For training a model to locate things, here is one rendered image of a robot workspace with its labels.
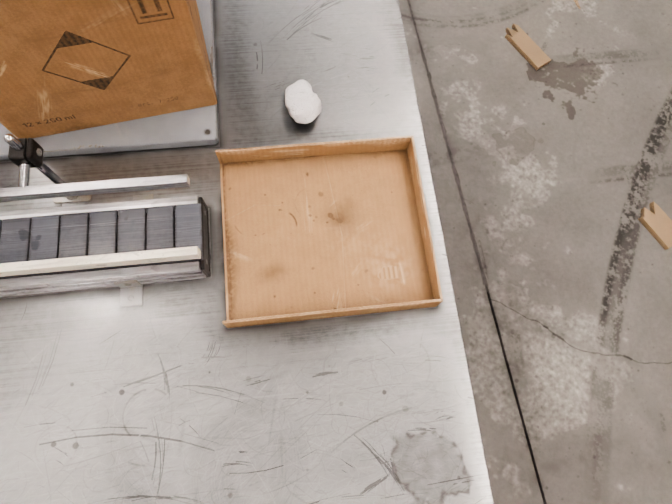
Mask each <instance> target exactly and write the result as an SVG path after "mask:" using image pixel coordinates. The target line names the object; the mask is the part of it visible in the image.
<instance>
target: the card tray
mask: <svg viewBox="0 0 672 504"><path fill-rule="evenodd" d="M215 152H216V155H217V158H218V160H219V163H220V179H221V202H222V224H223V247H224V270H225V293H226V316H227V320H226V321H222V323H223V324H224V325H225V326H226V327H227V328H235V327H245V326H255V325H264V324H274V323H284V322H293V321H303V320H313V319H323V318H332V317H342V316H352V315H361V314H371V313H381V312H390V311H400V310H410V309H420V308H429V307H436V306H438V305H439V304H440V303H441V302H443V297H442V291H441V286H440V280H439V275H438V269H437V264H436V258H435V253H434V247H433V242H432V236H431V231H430V225H429V220H428V214H427V209H426V203H425V198H424V192H423V187H422V181H421V176H420V170H419V165H418V159H417V154H416V148H415V143H414V137H413V136H399V137H386V138H372V139H358V140H345V141H331V142H318V143H304V144H291V145H277V146H264V147H250V148H237V149H223V150H215Z"/></svg>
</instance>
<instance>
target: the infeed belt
mask: <svg viewBox="0 0 672 504"><path fill-rule="evenodd" d="M192 246H198V248H199V249H200V251H201V258H200V259H191V260H180V261H170V262H159V263H148V264H137V265H126V266H115V267H104V268H93V269H82V270H71V271H60V272H49V273H38V274H27V275H16V276H5V277H0V279H9V278H20V277H31V276H42V275H53V274H64V273H75V272H86V271H96V270H107V269H118V268H129V267H140V266H151V265H162V264H173V263H184V262H195V261H199V262H200V260H203V232H202V204H201V203H198V204H186V205H175V210H174V206H162V207H150V208H147V213H146V208H138V209H126V210H118V211H117V210H114V211H101V212H90V217H89V213H77V214H65V215H61V216H60V215H53V216H41V217H32V218H30V217H29V218H16V219H4V220H3V221H2V220H0V264H1V263H12V262H24V261H35V260H46V259H57V258H68V257H80V256H91V255H102V254H113V253H125V252H136V251H147V250H158V249H169V248H181V247H192Z"/></svg>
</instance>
